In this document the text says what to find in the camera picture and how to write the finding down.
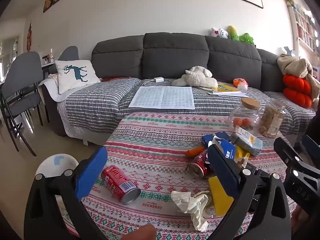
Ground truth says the grey fabric sofa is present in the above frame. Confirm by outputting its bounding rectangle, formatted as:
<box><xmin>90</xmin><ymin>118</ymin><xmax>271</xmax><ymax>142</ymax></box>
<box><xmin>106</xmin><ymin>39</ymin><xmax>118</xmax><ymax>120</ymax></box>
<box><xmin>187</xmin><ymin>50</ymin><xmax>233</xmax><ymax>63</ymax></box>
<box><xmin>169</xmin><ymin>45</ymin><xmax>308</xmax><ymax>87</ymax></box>
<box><xmin>41</xmin><ymin>32</ymin><xmax>320</xmax><ymax>140</ymax></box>

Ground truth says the grey blue snack box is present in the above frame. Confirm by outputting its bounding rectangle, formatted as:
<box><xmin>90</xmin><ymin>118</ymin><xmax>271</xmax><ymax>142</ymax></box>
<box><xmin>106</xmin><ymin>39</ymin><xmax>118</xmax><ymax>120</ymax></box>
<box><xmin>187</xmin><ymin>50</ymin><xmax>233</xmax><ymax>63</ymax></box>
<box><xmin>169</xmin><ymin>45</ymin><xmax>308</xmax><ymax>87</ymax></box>
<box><xmin>230</xmin><ymin>126</ymin><xmax>263</xmax><ymax>157</ymax></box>

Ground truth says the white bookshelf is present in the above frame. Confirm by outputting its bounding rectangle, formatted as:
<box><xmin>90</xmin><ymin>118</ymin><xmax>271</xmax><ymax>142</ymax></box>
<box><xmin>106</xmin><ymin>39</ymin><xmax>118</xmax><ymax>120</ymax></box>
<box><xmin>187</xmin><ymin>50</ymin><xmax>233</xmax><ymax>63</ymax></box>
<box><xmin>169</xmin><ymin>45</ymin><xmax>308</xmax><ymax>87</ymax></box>
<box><xmin>287</xmin><ymin>0</ymin><xmax>320</xmax><ymax>53</ymax></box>

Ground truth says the printed chart paper sheet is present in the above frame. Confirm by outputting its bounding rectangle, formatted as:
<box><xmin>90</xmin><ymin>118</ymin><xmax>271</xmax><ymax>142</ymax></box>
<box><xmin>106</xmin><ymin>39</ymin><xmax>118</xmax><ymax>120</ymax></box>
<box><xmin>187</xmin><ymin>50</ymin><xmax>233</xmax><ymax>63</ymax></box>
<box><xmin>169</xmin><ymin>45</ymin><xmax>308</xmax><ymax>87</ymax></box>
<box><xmin>128</xmin><ymin>86</ymin><xmax>195</xmax><ymax>110</ymax></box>

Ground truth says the glass jar with cork lid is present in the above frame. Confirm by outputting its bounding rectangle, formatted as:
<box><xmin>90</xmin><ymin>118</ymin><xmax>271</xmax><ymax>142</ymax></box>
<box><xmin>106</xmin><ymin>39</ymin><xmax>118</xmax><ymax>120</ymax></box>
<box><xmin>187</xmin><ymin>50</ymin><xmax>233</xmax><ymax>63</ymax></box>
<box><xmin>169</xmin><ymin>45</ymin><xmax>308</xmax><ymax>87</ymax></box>
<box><xmin>229</xmin><ymin>97</ymin><xmax>265</xmax><ymax>133</ymax></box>

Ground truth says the yellow flat packet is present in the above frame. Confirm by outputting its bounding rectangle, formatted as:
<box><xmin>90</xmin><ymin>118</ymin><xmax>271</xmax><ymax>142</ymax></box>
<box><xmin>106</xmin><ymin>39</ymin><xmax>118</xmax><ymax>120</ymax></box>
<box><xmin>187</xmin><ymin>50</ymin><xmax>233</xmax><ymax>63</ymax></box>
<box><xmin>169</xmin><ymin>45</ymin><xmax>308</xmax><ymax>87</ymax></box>
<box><xmin>208</xmin><ymin>176</ymin><xmax>234</xmax><ymax>217</ymax></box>

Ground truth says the orange carrot toy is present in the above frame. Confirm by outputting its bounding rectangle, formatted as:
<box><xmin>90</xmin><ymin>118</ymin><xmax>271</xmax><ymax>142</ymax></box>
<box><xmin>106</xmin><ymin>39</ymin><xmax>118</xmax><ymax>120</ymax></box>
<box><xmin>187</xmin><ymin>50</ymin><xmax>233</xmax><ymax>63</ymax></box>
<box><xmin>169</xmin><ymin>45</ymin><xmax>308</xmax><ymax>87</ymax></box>
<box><xmin>185</xmin><ymin>146</ymin><xmax>205</xmax><ymax>158</ymax></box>

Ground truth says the white paper sheet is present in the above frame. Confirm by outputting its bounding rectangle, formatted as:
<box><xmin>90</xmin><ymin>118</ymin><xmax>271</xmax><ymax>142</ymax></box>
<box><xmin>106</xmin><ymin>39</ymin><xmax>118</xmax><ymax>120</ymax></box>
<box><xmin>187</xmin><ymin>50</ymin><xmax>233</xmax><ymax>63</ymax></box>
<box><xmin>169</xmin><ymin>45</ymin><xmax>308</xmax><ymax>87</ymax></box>
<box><xmin>206</xmin><ymin>89</ymin><xmax>250</xmax><ymax>98</ymax></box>

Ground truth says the person's left hand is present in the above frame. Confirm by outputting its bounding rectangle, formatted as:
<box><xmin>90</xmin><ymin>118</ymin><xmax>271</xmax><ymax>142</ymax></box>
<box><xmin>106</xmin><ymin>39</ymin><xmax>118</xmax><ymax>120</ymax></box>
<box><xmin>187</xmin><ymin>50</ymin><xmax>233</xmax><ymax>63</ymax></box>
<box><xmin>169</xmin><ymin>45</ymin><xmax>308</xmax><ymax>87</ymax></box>
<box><xmin>124</xmin><ymin>224</ymin><xmax>157</xmax><ymax>240</ymax></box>

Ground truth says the yellow booklet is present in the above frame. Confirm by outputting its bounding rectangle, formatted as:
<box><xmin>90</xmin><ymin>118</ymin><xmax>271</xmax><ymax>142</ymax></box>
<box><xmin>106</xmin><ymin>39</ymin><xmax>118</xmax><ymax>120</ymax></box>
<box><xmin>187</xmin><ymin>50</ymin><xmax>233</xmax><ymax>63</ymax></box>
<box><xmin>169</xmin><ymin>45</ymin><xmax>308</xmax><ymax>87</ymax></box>
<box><xmin>215</xmin><ymin>83</ymin><xmax>238</xmax><ymax>93</ymax></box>

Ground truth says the white deer print pillow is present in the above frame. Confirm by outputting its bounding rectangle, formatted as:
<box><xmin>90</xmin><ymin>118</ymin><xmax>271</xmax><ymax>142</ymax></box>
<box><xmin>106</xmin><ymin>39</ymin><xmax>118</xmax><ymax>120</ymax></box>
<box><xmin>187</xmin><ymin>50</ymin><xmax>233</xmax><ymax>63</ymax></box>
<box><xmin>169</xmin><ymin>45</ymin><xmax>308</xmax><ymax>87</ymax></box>
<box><xmin>54</xmin><ymin>60</ymin><xmax>101</xmax><ymax>95</ymax></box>

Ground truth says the red wall ornament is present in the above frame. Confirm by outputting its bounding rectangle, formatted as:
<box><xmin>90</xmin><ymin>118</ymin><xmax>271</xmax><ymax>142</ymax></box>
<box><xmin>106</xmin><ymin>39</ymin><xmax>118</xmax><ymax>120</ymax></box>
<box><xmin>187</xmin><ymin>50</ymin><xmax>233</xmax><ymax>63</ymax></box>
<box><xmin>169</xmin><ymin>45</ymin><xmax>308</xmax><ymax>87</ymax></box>
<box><xmin>26</xmin><ymin>21</ymin><xmax>33</xmax><ymax>52</ymax></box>

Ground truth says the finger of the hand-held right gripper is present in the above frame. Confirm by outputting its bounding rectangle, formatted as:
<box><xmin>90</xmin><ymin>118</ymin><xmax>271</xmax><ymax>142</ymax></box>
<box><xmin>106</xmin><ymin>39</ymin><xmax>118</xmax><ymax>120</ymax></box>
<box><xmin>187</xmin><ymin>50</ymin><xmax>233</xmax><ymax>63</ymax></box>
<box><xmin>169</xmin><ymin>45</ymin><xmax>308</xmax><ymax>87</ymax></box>
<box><xmin>273</xmin><ymin>137</ymin><xmax>320</xmax><ymax>216</ymax></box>
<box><xmin>301</xmin><ymin>134</ymin><xmax>320</xmax><ymax>155</ymax></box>

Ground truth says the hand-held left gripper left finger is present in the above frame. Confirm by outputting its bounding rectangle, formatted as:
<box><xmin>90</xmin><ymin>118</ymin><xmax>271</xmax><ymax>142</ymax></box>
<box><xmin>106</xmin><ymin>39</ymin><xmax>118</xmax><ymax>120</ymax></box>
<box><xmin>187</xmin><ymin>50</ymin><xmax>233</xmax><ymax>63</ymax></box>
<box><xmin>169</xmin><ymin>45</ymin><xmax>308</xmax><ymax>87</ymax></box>
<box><xmin>24</xmin><ymin>146</ymin><xmax>108</xmax><ymax>240</ymax></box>

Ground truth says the grey chair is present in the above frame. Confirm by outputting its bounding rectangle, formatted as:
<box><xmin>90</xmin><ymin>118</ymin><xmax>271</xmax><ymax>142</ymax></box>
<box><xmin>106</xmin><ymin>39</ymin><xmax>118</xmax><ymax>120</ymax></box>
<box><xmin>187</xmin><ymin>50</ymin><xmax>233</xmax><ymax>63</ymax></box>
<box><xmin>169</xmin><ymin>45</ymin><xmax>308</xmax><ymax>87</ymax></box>
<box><xmin>0</xmin><ymin>51</ymin><xmax>45</xmax><ymax>157</ymax></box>
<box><xmin>49</xmin><ymin>46</ymin><xmax>79</xmax><ymax>74</ymax></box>

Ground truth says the white rabbit plush toy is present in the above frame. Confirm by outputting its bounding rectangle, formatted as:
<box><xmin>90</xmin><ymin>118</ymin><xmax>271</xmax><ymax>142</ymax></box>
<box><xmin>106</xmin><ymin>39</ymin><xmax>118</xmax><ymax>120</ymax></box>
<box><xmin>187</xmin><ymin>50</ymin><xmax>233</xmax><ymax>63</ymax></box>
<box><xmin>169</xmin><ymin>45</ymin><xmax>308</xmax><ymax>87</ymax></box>
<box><xmin>211</xmin><ymin>27</ymin><xmax>229</xmax><ymax>39</ymax></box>

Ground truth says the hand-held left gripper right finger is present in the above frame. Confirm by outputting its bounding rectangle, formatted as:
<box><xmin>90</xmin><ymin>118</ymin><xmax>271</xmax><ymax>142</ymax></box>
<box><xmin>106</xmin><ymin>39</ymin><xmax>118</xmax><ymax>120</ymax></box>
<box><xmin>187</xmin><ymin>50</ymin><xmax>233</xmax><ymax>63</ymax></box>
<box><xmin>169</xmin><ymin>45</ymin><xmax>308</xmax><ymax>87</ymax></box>
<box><xmin>207</xmin><ymin>144</ymin><xmax>292</xmax><ymax>240</ymax></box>

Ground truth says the crumpled white paper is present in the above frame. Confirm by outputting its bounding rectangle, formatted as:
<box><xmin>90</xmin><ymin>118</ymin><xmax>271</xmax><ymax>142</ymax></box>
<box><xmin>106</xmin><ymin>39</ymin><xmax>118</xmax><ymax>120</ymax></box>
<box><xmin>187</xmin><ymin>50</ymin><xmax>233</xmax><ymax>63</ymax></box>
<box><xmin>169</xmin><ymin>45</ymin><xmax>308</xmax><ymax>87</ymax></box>
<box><xmin>171</xmin><ymin>190</ymin><xmax>213</xmax><ymax>232</ymax></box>

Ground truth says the beige blanket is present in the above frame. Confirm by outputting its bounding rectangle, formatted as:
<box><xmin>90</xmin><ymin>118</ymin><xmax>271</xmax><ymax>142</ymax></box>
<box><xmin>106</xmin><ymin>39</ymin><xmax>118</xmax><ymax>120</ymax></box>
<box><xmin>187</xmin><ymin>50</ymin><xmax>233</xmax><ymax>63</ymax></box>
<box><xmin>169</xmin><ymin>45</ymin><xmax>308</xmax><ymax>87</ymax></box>
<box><xmin>277</xmin><ymin>56</ymin><xmax>320</xmax><ymax>100</ymax></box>

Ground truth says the white round bin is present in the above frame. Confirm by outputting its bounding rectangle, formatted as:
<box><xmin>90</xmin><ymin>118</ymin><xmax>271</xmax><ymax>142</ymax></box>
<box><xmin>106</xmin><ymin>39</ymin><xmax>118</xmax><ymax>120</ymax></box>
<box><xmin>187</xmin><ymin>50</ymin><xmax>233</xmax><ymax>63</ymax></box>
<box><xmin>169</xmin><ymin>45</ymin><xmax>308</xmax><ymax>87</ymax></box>
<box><xmin>35</xmin><ymin>154</ymin><xmax>78</xmax><ymax>179</ymax></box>

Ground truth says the red flat cushion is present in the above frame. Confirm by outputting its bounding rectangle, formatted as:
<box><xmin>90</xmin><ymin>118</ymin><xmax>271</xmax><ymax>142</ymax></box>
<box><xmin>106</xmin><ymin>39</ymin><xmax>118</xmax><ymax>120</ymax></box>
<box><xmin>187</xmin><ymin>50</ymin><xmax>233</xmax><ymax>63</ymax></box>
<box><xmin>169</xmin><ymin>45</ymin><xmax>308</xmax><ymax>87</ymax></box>
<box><xmin>101</xmin><ymin>76</ymin><xmax>131</xmax><ymax>82</ymax></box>

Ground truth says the person's right hand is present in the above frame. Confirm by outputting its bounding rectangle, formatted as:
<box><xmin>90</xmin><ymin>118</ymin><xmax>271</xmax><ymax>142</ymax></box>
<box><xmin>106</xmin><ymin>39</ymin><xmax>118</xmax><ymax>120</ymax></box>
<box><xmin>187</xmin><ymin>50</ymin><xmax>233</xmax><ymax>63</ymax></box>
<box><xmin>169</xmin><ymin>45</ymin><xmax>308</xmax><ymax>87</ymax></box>
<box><xmin>291</xmin><ymin>204</ymin><xmax>309</xmax><ymax>235</ymax></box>

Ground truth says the grey striped sofa cover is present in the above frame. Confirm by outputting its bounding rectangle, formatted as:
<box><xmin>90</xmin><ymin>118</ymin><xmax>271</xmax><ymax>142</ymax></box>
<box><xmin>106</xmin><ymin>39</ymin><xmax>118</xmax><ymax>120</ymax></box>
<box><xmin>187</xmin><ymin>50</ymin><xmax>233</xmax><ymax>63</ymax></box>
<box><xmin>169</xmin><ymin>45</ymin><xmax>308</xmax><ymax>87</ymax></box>
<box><xmin>56</xmin><ymin>77</ymin><xmax>318</xmax><ymax>140</ymax></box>

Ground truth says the red soda can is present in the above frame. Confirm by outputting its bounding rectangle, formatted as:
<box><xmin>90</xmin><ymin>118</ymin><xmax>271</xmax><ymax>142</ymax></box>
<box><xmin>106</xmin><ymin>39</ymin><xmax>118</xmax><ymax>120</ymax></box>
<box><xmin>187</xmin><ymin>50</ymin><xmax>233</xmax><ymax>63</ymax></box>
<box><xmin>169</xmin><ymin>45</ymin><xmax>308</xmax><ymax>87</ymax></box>
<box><xmin>188</xmin><ymin>150</ymin><xmax>213</xmax><ymax>178</ymax></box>
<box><xmin>101</xmin><ymin>165</ymin><xmax>141</xmax><ymax>205</ymax></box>

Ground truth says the yellow corn plush toy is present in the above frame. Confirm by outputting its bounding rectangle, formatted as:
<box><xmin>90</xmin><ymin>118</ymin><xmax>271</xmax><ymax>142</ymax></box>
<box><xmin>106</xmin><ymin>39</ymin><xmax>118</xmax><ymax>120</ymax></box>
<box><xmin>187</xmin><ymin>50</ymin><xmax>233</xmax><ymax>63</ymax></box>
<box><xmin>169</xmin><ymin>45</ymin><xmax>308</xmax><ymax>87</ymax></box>
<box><xmin>227</xmin><ymin>25</ymin><xmax>240</xmax><ymax>42</ymax></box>

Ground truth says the clear plastic snack jar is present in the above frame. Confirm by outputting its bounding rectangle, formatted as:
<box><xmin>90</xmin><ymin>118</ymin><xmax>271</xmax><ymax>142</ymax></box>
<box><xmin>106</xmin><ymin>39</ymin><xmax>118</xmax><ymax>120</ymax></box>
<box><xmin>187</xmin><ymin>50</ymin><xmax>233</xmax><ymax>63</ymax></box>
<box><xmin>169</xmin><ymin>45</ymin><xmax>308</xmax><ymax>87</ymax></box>
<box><xmin>257</xmin><ymin>99</ymin><xmax>287</xmax><ymax>138</ymax></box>

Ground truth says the patterned red green tablecloth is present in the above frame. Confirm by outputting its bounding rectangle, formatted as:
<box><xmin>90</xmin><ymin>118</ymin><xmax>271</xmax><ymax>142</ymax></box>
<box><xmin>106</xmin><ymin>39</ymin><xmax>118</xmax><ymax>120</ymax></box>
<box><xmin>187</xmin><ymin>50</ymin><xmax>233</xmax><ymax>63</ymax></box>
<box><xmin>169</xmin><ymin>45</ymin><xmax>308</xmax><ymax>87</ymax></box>
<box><xmin>60</xmin><ymin>112</ymin><xmax>298</xmax><ymax>240</ymax></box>

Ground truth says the white towel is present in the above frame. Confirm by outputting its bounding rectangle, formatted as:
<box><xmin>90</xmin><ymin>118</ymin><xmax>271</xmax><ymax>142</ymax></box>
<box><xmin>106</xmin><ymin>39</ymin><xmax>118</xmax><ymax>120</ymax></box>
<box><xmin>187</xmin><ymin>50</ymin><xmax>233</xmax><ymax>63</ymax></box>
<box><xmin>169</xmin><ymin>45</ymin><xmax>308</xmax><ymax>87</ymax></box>
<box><xmin>37</xmin><ymin>74</ymin><xmax>75</xmax><ymax>103</ymax></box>

